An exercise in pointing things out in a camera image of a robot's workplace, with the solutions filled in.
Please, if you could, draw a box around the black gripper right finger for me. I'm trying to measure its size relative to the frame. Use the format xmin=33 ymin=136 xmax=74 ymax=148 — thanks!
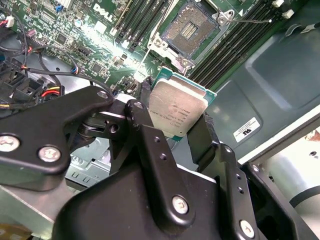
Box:
xmin=187 ymin=112 xmax=313 ymax=240

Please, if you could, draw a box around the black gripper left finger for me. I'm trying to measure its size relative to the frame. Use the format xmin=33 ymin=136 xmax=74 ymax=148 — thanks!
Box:
xmin=0 ymin=76 xmax=197 ymax=226

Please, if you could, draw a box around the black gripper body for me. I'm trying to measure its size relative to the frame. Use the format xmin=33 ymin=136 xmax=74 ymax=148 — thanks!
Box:
xmin=52 ymin=159 xmax=238 ymax=240

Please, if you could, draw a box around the silver topped CPU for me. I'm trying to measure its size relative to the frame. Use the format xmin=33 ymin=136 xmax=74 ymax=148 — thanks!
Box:
xmin=149 ymin=66 xmax=218 ymax=144

